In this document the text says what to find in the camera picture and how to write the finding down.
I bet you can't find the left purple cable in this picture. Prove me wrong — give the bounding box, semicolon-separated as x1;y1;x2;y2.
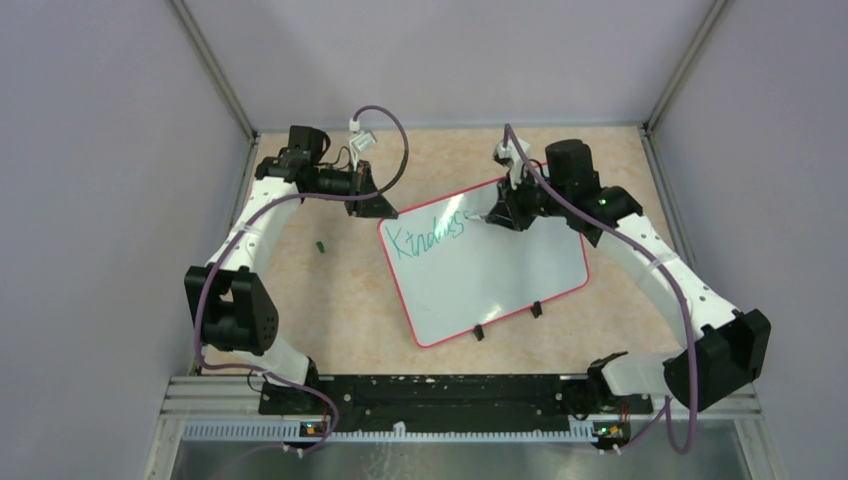
190;104;411;458

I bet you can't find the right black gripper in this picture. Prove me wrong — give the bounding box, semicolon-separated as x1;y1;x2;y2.
487;166;570;233

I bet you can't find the white cable duct rail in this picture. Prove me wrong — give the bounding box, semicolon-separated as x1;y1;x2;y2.
181;419;598;444

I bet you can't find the black whiteboard clip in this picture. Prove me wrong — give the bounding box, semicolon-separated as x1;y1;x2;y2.
472;324;485;342
530;301;543;318

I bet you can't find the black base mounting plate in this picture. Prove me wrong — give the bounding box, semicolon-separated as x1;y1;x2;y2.
258;374;654;434

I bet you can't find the white board with red frame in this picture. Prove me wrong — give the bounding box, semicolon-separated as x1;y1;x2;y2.
377;180;590;348

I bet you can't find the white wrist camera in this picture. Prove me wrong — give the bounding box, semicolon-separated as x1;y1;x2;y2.
347;118;377;170
493;139;525;190

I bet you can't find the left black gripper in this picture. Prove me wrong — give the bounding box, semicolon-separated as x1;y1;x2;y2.
308;160;398;219

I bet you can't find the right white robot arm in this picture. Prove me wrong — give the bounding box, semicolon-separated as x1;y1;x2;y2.
484;138;772;412

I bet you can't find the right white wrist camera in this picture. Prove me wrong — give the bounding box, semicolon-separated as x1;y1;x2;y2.
493;139;525;190

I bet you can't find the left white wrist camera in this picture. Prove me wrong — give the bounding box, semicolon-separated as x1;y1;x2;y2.
347;118;377;170

